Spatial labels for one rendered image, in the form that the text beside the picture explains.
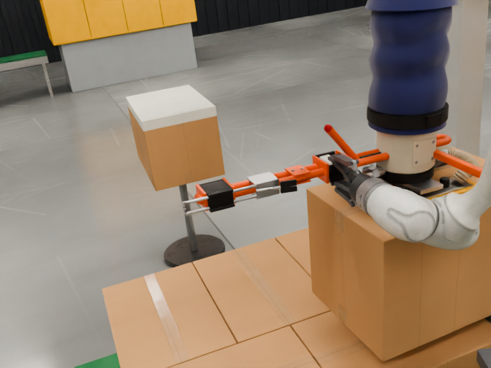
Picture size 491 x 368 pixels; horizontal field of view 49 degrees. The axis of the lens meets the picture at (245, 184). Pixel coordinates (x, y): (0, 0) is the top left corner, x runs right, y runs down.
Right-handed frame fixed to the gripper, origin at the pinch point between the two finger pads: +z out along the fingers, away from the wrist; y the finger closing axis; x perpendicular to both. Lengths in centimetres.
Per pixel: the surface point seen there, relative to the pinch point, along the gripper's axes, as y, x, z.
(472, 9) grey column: -18, 130, 93
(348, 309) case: 45.9, 0.4, -5.8
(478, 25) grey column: -9, 134, 93
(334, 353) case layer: 65, -3, -1
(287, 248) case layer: 65, 11, 67
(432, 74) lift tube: -22.9, 27.2, -9.0
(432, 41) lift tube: -31.7, 26.6, -9.5
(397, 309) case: 36.8, 6.5, -22.8
